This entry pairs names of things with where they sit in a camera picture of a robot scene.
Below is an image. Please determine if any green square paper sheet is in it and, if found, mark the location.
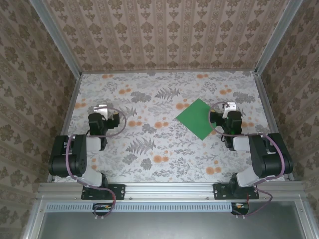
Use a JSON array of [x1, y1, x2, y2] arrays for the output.
[[175, 98, 217, 140]]

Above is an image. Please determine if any grey metal sheet panel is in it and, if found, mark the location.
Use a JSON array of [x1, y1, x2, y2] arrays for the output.
[[37, 202, 309, 239]]

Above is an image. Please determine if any floral patterned table cover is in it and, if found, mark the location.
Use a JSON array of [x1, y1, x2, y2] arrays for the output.
[[53, 71, 286, 184]]

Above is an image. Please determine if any black connector board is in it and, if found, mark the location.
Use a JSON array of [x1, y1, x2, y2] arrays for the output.
[[231, 202, 250, 215], [92, 203, 113, 216]]

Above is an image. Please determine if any aluminium mounting beam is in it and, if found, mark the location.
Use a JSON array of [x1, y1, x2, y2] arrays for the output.
[[36, 181, 305, 201]]

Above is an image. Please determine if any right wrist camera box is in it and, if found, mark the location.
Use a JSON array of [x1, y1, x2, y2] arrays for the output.
[[222, 102, 237, 119]]

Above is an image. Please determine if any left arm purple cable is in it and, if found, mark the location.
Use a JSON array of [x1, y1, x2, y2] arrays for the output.
[[65, 106, 127, 220]]

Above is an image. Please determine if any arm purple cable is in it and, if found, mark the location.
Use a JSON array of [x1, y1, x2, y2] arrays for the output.
[[208, 101, 287, 220], [65, 106, 127, 220]]

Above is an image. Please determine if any aluminium table side rail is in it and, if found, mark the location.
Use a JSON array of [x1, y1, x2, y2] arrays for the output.
[[46, 74, 83, 183], [255, 72, 295, 182]]

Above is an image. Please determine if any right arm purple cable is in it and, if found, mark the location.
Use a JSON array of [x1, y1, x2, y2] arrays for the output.
[[208, 101, 287, 220]]

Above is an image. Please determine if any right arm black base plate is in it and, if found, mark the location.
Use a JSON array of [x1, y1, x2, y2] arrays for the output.
[[213, 183, 260, 201]]

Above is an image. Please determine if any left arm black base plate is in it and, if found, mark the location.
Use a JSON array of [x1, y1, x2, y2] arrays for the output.
[[81, 183, 126, 201]]

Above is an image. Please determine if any aluminium table end rail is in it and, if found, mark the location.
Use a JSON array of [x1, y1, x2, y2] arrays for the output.
[[81, 70, 258, 75]]

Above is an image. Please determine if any aluminium corner post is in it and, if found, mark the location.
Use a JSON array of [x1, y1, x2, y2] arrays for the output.
[[254, 0, 305, 75], [31, 0, 83, 77]]

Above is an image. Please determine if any grey slotted cable duct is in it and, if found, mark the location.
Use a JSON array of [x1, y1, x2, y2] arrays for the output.
[[46, 202, 250, 212]]

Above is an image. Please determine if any aluminium outer frame rail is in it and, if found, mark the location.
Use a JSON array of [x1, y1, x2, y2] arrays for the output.
[[295, 196, 319, 239], [22, 196, 48, 239]]

